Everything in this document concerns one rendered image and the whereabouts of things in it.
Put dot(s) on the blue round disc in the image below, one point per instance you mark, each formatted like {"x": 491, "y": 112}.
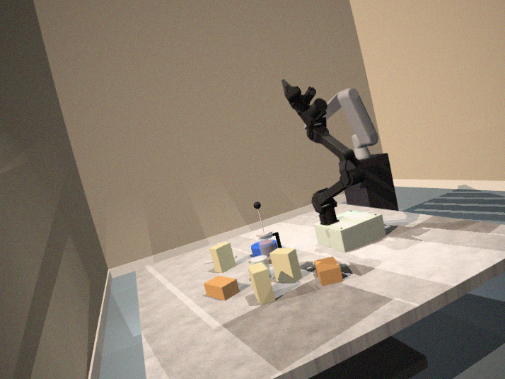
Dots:
{"x": 256, "y": 249}

